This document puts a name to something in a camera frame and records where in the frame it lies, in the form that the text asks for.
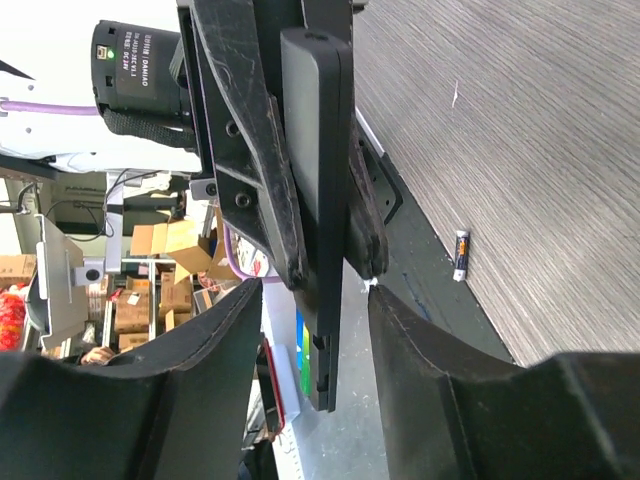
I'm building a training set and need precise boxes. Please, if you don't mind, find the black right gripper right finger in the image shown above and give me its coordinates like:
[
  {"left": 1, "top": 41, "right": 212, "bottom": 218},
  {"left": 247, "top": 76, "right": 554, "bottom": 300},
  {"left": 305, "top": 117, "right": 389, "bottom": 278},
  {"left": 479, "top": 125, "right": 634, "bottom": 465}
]
[{"left": 368, "top": 286, "right": 639, "bottom": 479}]

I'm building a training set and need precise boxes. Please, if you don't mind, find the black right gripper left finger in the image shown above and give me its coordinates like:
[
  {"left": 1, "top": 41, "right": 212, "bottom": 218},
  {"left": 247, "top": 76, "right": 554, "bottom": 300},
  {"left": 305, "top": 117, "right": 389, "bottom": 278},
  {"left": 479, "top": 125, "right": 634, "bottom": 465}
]
[{"left": 1, "top": 280, "right": 262, "bottom": 479}]

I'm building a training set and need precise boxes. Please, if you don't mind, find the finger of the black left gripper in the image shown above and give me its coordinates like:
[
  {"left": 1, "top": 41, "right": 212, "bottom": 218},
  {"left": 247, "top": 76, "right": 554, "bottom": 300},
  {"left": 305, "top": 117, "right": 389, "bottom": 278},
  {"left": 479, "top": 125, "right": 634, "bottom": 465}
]
[{"left": 347, "top": 119, "right": 389, "bottom": 278}]

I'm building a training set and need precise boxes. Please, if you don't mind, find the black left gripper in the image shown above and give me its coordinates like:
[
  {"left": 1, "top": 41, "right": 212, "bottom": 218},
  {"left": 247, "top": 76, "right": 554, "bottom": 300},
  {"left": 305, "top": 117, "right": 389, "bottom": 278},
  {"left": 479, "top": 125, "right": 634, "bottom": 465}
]
[{"left": 174, "top": 0, "right": 371, "bottom": 291}]

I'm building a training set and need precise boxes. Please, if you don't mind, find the black remote control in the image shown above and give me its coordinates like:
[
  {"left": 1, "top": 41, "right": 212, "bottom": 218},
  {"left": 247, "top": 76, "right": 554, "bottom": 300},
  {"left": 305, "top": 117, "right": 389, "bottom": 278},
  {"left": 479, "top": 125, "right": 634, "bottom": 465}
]
[{"left": 281, "top": 28, "right": 353, "bottom": 412}]

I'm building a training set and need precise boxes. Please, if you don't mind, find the green yellow battery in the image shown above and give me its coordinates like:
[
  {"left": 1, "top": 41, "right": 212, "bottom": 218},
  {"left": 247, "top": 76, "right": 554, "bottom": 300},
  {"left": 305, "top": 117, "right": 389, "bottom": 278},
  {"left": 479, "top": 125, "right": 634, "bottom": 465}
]
[{"left": 296, "top": 311, "right": 311, "bottom": 397}]

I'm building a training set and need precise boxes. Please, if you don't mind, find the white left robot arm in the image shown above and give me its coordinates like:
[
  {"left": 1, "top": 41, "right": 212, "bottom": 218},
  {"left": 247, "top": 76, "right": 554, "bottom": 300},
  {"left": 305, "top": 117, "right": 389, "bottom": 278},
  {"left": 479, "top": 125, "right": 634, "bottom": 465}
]
[{"left": 1, "top": 1, "right": 388, "bottom": 291}]

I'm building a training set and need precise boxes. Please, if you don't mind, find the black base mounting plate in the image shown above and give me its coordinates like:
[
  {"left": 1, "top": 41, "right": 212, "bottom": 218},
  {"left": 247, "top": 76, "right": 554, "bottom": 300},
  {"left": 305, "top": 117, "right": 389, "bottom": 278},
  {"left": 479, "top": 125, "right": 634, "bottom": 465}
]
[{"left": 356, "top": 111, "right": 514, "bottom": 363}]

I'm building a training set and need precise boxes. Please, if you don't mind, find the dark battery near base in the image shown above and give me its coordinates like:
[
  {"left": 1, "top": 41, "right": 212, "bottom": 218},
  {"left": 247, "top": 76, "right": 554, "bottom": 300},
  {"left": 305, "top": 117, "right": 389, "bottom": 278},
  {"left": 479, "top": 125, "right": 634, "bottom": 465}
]
[{"left": 453, "top": 230, "right": 470, "bottom": 282}]

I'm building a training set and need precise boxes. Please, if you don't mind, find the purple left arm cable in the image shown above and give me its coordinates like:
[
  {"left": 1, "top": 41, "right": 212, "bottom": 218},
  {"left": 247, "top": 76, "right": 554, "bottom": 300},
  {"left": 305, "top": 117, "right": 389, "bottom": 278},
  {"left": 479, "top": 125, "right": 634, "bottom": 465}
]
[{"left": 0, "top": 98, "right": 101, "bottom": 117}]

